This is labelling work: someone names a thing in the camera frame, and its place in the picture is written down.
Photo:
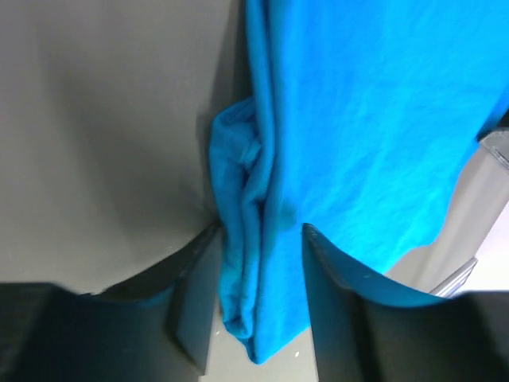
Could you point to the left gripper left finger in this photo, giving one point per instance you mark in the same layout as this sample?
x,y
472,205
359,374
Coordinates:
x,y
154,326

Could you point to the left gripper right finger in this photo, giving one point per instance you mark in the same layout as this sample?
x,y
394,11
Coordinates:
x,y
367,327

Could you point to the blue t shirt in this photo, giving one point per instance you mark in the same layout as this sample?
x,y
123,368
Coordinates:
x,y
362,116

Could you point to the aluminium extrusion rail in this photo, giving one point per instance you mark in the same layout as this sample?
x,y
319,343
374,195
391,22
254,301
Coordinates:
x,y
471,253

